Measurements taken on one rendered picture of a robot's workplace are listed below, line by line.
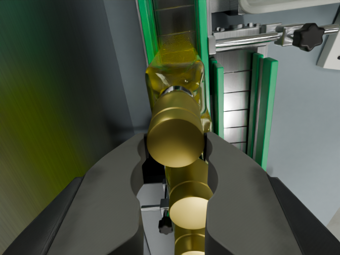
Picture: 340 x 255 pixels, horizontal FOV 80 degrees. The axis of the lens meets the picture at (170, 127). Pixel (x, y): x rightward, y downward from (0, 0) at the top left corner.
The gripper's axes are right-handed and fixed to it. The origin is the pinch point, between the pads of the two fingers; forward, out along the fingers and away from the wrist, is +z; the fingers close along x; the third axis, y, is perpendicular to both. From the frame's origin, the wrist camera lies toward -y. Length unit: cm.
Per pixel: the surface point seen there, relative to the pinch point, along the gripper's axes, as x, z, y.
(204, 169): 2.1, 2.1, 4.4
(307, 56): 30, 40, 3
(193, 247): 1.2, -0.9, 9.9
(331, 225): 133, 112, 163
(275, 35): 12.9, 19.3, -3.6
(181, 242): 0.3, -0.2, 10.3
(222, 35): 7.5, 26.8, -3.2
